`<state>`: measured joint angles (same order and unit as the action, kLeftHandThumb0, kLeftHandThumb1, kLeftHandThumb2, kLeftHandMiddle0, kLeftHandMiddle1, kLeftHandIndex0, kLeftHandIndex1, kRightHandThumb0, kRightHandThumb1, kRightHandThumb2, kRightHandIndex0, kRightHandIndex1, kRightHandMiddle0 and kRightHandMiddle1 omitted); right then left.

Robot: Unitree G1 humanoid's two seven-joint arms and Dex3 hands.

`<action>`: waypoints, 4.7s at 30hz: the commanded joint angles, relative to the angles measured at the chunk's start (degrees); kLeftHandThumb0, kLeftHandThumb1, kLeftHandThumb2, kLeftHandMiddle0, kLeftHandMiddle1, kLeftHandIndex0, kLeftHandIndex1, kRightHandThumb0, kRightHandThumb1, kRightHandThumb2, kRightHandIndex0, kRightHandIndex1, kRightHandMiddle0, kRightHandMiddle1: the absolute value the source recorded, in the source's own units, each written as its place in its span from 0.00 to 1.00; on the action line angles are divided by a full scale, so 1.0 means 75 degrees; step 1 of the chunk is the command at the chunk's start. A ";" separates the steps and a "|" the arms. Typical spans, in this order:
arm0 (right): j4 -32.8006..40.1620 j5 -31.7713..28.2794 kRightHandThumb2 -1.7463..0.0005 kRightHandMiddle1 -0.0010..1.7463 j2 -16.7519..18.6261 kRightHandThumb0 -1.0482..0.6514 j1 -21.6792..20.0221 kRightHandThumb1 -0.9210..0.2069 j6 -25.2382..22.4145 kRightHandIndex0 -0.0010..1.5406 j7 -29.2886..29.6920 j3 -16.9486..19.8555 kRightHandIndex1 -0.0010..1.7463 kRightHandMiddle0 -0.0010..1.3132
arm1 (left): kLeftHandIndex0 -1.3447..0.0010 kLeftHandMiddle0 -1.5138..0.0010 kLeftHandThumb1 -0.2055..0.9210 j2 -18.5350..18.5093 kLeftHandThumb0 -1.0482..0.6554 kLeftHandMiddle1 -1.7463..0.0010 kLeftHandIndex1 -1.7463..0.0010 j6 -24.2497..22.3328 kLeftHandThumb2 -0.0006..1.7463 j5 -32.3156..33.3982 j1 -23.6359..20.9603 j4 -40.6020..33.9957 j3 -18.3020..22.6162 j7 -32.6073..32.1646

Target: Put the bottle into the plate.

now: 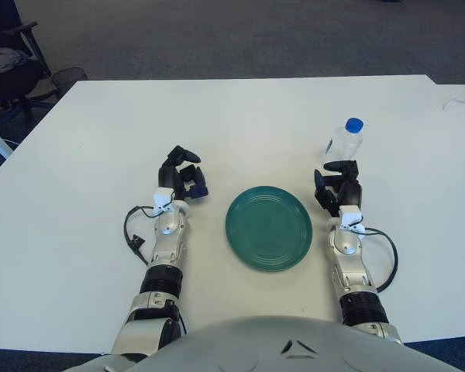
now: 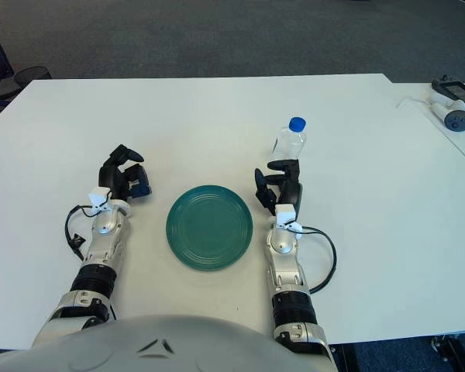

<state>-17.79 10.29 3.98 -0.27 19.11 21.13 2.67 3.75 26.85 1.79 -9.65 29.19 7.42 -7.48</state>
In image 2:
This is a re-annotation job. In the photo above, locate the black table foot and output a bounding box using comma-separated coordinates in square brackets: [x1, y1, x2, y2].
[430, 335, 465, 372]

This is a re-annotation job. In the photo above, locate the clear bottle with blue cap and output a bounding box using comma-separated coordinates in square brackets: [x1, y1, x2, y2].
[270, 116, 308, 162]

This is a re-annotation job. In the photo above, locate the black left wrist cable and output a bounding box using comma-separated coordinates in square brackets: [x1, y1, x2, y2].
[64, 204, 102, 261]

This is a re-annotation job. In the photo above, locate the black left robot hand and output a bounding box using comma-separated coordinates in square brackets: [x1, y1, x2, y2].
[98, 143, 153, 205]

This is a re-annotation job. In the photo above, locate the white and blue controller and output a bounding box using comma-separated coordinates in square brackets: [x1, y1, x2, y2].
[429, 91, 465, 134]

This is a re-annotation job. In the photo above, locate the green round plate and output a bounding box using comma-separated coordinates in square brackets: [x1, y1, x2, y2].
[165, 184, 254, 272]

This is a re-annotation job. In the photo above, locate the grey robot torso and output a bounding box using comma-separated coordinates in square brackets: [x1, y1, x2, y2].
[0, 314, 336, 372]

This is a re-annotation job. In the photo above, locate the black mesh wastebasket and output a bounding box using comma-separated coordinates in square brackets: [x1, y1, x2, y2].
[14, 65, 53, 88]

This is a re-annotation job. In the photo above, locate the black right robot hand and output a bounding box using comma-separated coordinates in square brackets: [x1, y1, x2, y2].
[253, 157, 304, 216]

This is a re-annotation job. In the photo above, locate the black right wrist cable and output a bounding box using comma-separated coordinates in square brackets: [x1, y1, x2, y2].
[294, 226, 337, 295]

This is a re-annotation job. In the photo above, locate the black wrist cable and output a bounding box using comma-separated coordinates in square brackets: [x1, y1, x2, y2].
[294, 226, 337, 295]
[64, 204, 102, 261]

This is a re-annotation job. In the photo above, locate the black handheld screen device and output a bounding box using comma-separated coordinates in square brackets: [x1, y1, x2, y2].
[431, 74, 465, 109]

